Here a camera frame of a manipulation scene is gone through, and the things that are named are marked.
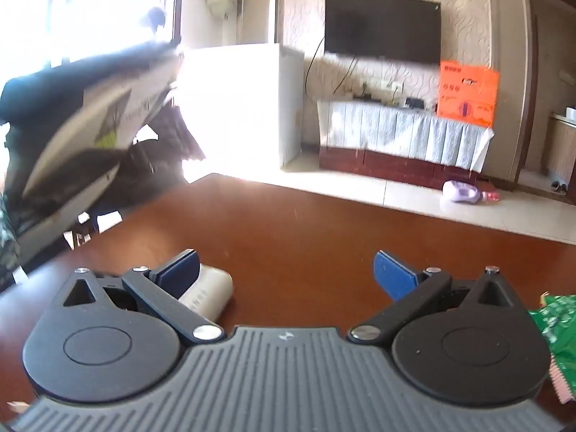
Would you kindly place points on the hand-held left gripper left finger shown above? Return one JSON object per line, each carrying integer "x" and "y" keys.
{"x": 180, "y": 272}

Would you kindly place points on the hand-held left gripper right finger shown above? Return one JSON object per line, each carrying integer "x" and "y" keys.
{"x": 393, "y": 274}

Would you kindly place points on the green snack bag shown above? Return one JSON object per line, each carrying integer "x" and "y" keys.
{"x": 555, "y": 328}

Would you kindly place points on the white rectangular device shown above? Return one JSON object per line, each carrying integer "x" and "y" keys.
{"x": 204, "y": 290}

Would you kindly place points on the purple detergent bottle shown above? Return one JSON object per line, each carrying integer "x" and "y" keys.
{"x": 461, "y": 191}

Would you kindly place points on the dark wooden television cabinet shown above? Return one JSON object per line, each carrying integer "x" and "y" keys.
{"x": 387, "y": 166}

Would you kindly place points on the pink slipper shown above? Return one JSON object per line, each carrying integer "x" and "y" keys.
{"x": 493, "y": 196}

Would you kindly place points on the white patterned cabinet cloth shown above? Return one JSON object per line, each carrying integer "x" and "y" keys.
{"x": 396, "y": 132}

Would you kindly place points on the small black device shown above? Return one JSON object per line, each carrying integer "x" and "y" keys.
{"x": 415, "y": 103}

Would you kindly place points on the pair of grey shoes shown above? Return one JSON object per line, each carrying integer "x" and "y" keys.
{"x": 560, "y": 187}

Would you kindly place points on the white chest freezer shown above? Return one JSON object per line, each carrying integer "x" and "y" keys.
{"x": 265, "y": 99}

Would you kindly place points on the orange cardboard gift box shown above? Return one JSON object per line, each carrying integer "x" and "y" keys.
{"x": 468, "y": 94}

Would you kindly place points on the wooden kitchen counter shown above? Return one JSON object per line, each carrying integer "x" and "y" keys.
{"x": 562, "y": 148}

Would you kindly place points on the white wall socket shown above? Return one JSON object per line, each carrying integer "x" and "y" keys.
{"x": 396, "y": 86}

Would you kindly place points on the black wall television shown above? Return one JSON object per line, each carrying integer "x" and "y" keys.
{"x": 382, "y": 27}

